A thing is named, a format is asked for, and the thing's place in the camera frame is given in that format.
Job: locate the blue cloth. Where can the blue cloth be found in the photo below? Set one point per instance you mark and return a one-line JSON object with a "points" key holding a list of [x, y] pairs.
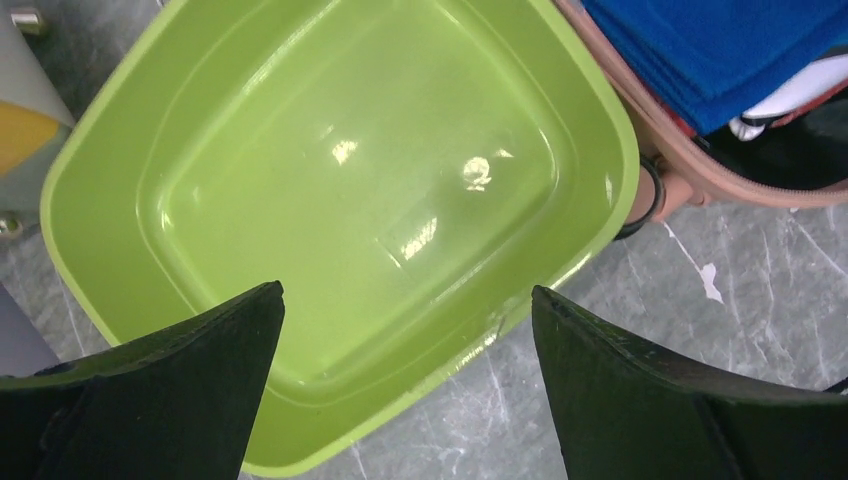
{"points": [[711, 60]]}

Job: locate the green plastic tray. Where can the green plastic tray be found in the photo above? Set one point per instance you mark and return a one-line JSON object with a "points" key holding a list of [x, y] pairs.
{"points": [[408, 170]]}

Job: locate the white printed cloth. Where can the white printed cloth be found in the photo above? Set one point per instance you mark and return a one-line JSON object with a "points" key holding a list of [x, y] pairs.
{"points": [[807, 89]]}

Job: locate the pink hard-shell suitcase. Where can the pink hard-shell suitcase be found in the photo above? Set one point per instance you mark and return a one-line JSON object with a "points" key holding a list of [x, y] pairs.
{"points": [[677, 169]]}

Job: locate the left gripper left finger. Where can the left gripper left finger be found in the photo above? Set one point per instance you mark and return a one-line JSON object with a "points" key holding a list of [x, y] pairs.
{"points": [[178, 403]]}

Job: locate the cream cylindrical drawer cabinet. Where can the cream cylindrical drawer cabinet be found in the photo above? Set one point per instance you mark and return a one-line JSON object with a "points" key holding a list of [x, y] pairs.
{"points": [[35, 122]]}

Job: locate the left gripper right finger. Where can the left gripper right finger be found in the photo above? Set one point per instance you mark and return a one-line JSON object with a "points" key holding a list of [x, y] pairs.
{"points": [[625, 407]]}

